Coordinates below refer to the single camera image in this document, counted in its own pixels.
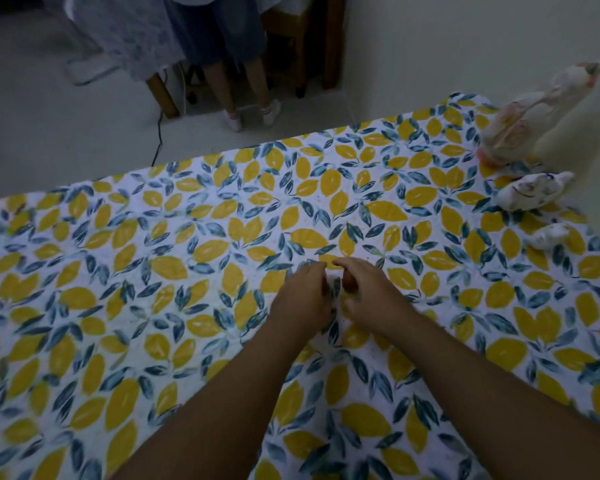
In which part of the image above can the person's right hand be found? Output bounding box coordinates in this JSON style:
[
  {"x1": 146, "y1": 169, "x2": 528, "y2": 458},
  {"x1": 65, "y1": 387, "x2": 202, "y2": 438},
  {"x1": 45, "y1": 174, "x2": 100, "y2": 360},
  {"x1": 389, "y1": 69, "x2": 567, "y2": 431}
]
[{"x1": 332, "y1": 257, "x2": 412, "y2": 337}]

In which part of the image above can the person's left hand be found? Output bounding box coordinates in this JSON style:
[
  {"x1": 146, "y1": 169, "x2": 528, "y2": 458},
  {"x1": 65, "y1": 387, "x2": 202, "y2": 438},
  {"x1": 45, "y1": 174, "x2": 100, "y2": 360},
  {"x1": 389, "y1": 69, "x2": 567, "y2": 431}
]
[{"x1": 268, "y1": 261, "x2": 335, "y2": 336}]

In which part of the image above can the person's right forearm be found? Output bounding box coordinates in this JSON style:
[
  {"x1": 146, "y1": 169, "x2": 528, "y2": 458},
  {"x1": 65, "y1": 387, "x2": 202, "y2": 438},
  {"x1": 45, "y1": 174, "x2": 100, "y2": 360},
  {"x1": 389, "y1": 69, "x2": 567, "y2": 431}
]
[{"x1": 380, "y1": 309, "x2": 600, "y2": 480}]

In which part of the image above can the person's left forearm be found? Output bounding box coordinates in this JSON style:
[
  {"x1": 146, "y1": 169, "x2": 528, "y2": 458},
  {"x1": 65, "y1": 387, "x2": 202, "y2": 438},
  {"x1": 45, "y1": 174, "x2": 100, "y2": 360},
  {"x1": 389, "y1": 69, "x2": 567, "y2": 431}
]
[{"x1": 109, "y1": 311, "x2": 327, "y2": 480}]

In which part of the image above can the lemon print tablecloth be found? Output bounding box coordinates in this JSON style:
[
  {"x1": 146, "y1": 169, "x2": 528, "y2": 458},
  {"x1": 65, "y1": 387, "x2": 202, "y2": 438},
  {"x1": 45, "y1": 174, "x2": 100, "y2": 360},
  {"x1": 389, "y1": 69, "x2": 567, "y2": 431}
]
[{"x1": 0, "y1": 92, "x2": 600, "y2": 480}]

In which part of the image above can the small white duck figurine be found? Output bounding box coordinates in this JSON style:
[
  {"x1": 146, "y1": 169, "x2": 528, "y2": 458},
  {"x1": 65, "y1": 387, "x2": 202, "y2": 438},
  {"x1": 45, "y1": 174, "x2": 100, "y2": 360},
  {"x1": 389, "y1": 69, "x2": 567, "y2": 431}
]
[{"x1": 526, "y1": 223, "x2": 571, "y2": 251}]

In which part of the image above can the medium white duck figurine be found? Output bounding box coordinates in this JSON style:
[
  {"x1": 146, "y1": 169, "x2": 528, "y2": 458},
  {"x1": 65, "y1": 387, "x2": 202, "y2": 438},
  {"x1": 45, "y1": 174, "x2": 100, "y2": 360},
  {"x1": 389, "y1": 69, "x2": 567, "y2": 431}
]
[{"x1": 496, "y1": 171, "x2": 576, "y2": 212}]

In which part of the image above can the large white duck figurine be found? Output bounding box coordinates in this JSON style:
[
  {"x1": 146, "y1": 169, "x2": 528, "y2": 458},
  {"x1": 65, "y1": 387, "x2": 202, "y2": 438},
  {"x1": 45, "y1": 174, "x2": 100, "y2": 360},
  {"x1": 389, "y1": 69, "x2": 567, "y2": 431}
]
[{"x1": 476, "y1": 57, "x2": 600, "y2": 169}]

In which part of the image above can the dark wooden chair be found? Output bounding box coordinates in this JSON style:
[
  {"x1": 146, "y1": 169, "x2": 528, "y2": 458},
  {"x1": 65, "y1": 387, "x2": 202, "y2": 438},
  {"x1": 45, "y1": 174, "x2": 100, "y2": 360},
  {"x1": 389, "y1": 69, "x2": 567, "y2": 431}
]
[{"x1": 259, "y1": 0, "x2": 347, "y2": 99}]

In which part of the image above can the wooden table leg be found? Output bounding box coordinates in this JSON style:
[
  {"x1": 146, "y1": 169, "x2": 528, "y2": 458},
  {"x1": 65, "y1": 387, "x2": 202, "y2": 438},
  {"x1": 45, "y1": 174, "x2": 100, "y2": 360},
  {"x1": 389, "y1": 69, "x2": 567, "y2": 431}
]
[{"x1": 145, "y1": 72, "x2": 181, "y2": 120}]

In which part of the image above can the floral white cloth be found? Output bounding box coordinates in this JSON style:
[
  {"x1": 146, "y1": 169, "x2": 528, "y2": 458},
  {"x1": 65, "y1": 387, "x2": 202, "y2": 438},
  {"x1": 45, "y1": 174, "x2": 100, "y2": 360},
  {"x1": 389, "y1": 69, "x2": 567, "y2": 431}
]
[{"x1": 64, "y1": 0, "x2": 187, "y2": 81}]

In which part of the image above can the black cable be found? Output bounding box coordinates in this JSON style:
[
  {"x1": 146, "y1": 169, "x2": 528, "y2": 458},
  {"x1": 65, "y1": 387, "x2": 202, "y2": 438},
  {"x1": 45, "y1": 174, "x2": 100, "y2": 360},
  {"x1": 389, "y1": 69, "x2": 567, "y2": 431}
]
[{"x1": 150, "y1": 109, "x2": 166, "y2": 168}]

